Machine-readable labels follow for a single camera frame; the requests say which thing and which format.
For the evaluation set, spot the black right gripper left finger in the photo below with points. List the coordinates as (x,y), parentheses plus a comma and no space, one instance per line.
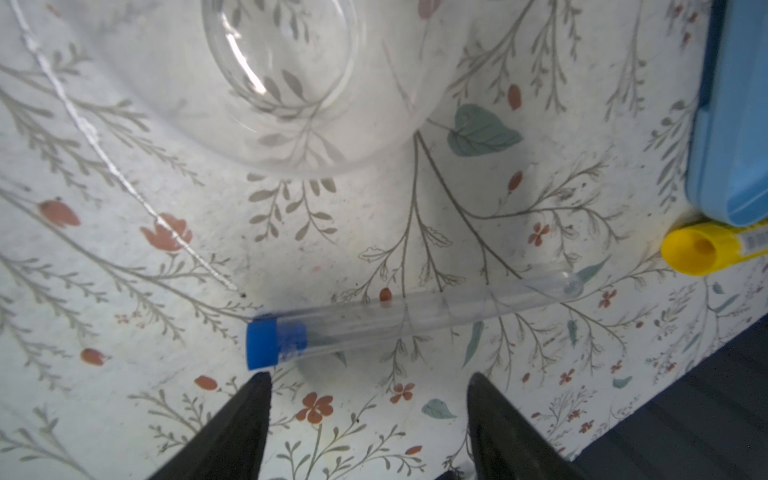
(232,443)

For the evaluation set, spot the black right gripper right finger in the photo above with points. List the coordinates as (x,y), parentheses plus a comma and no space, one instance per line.
(504,444)

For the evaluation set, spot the yellow capped tube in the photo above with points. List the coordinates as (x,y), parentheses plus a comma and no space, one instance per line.
(704,248)

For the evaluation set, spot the glass stirring rod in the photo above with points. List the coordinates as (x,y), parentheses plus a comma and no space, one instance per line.
(92,137)

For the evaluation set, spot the blue plastic bin lid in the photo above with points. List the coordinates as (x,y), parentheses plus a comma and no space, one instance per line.
(727,168)

